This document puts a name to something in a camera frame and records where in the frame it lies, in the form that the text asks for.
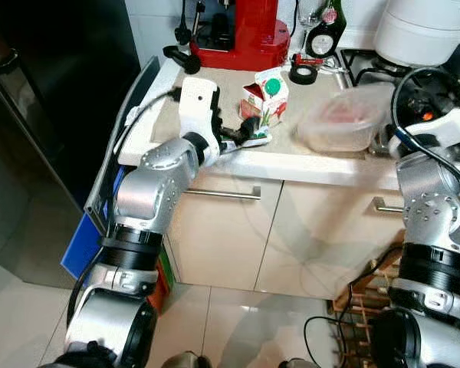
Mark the white lidded pot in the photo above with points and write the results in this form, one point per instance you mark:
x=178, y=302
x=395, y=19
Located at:
x=422, y=31

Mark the black hanging utensil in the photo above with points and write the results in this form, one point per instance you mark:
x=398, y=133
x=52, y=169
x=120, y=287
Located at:
x=185, y=31

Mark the small red metal tool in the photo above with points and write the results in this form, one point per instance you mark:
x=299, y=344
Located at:
x=297, y=59

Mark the clear wine glass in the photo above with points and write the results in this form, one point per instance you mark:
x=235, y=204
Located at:
x=310, y=11

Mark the red kitchen appliance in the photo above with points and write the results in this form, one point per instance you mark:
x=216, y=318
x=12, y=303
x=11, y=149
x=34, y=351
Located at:
x=253, y=38

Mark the steel gas hob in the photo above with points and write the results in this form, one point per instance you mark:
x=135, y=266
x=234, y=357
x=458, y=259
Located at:
x=360, y=65

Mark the green flat board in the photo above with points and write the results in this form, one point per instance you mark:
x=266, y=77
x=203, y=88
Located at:
x=169, y=268

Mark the black tape roll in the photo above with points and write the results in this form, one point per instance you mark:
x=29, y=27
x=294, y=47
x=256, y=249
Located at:
x=294, y=73

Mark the grey robot leg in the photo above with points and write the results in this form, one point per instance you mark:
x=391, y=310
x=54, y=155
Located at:
x=299, y=363
x=185, y=360

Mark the wooden wine rack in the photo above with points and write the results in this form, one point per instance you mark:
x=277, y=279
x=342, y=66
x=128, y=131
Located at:
x=368, y=268

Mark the grey right robot leg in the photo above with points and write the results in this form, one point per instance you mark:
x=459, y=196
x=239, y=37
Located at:
x=299, y=363

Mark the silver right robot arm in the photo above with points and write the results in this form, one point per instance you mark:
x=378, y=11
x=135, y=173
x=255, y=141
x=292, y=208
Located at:
x=429, y=215

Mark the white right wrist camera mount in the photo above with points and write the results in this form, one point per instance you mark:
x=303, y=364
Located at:
x=452, y=123

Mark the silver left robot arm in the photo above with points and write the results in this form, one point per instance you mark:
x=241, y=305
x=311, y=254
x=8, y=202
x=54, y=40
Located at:
x=138, y=199

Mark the white carton green cap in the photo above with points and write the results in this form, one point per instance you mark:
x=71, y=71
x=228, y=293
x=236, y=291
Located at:
x=272, y=100

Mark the clear plastic food container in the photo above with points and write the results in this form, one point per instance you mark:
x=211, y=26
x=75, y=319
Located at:
x=341, y=123

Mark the beige kitchen base cabinet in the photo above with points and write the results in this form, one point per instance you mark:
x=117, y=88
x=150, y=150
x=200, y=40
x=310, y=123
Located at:
x=307, y=245

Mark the grey left robot leg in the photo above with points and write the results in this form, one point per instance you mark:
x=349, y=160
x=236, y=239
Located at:
x=185, y=360

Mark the blue flat board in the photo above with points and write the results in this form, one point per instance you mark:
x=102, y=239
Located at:
x=84, y=249

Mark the orange flat board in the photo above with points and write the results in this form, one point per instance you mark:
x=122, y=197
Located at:
x=161, y=295

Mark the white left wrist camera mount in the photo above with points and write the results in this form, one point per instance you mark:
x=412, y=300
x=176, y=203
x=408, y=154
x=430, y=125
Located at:
x=198, y=100

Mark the dark green liqueur bottle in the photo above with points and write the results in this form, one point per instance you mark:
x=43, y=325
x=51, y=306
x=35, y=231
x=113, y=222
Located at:
x=326, y=42

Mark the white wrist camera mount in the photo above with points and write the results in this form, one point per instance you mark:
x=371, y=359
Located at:
x=452, y=123
x=198, y=100

